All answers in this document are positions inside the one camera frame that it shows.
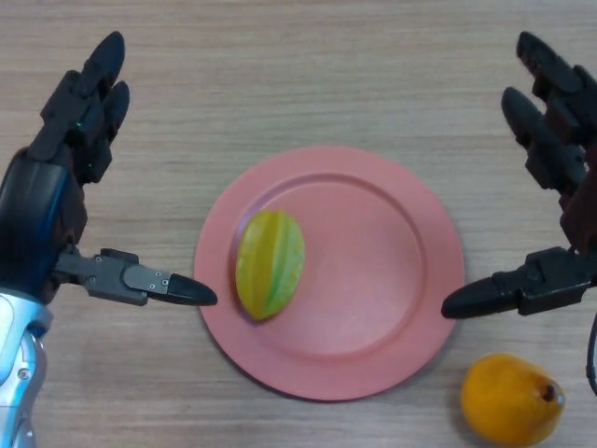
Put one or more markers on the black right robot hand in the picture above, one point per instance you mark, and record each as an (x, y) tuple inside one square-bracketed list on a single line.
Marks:
[(555, 280)]

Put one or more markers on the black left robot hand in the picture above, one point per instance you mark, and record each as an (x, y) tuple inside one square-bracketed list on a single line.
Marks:
[(32, 219)]

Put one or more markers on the yellow starfruit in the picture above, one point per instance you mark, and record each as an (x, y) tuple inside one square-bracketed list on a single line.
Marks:
[(270, 266)]

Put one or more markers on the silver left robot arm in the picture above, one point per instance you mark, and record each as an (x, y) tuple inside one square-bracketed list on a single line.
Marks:
[(18, 340)]

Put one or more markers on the pink round plate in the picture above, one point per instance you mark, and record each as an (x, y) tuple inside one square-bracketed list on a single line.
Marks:
[(368, 289)]

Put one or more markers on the orange pear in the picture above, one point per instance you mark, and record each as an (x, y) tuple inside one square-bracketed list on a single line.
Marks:
[(506, 401)]

